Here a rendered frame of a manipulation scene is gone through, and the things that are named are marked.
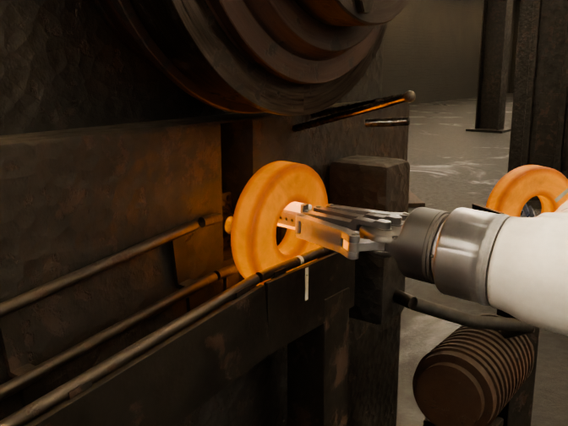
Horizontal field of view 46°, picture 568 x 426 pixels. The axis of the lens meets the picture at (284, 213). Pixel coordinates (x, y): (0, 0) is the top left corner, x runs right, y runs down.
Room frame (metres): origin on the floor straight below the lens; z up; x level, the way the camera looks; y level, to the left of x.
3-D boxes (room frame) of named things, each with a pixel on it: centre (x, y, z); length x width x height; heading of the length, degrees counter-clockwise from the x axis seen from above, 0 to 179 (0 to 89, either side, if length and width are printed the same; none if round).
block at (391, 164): (0.96, -0.12, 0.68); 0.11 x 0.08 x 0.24; 54
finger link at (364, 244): (0.65, -0.09, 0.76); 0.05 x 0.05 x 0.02; 55
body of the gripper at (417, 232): (0.67, -0.13, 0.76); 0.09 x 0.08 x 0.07; 54
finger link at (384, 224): (0.70, -0.06, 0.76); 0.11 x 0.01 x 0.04; 55
